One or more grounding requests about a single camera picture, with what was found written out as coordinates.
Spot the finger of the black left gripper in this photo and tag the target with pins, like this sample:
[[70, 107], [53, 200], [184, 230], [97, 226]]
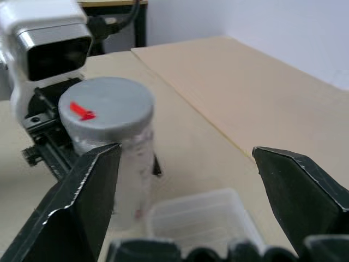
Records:
[[157, 166]]

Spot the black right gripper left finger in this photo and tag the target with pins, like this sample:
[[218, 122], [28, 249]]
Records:
[[68, 213]]

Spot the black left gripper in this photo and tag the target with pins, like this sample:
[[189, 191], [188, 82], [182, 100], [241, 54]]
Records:
[[45, 131]]

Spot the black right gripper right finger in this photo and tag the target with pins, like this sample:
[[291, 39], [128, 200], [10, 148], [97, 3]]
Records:
[[297, 191]]

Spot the clear plastic jar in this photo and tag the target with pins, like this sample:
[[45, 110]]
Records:
[[135, 169]]

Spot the grey jar lid red arrow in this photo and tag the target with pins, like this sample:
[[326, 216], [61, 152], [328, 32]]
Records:
[[106, 106]]

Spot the clear plastic box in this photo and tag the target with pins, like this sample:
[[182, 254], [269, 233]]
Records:
[[201, 215]]

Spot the wooden table with black legs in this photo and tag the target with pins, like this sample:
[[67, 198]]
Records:
[[141, 24]]

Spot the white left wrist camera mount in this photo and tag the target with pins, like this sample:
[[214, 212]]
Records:
[[35, 32]]

